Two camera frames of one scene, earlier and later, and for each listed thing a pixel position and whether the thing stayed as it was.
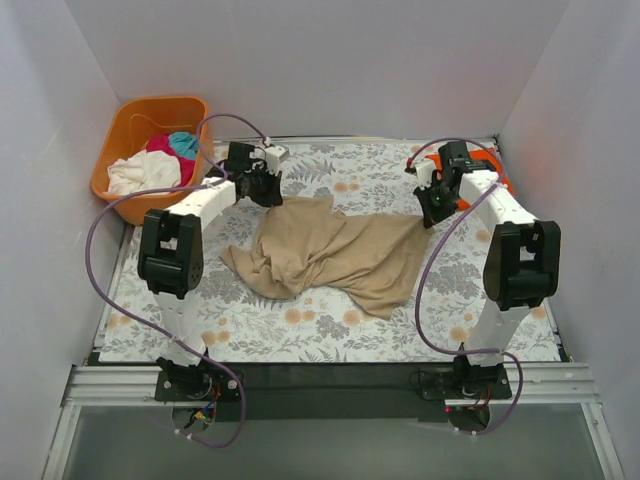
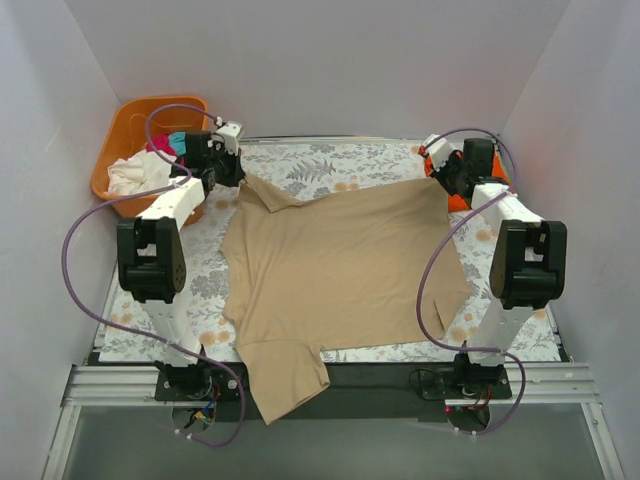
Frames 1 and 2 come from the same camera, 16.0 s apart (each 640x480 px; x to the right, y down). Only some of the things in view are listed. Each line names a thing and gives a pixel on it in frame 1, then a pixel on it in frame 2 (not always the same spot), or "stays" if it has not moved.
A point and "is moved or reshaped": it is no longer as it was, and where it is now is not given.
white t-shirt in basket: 146,171 stays
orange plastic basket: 138,120 stays
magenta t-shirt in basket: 187,167 stays
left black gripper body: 267,190 -> 230,170
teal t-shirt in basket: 184,143 stays
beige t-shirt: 306,243 is moved or reshaped
